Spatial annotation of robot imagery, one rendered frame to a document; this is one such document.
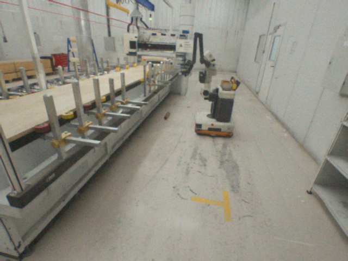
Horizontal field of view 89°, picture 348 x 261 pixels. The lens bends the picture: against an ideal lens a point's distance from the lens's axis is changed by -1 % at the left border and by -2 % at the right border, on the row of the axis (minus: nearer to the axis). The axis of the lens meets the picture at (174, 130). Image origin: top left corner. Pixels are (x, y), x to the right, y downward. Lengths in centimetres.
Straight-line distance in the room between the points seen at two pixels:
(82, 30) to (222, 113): 530
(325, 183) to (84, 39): 683
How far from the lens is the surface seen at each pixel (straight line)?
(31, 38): 257
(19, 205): 128
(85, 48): 702
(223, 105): 311
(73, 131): 182
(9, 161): 118
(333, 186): 269
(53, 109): 130
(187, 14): 985
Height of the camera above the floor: 143
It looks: 25 degrees down
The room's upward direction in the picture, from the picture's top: 3 degrees clockwise
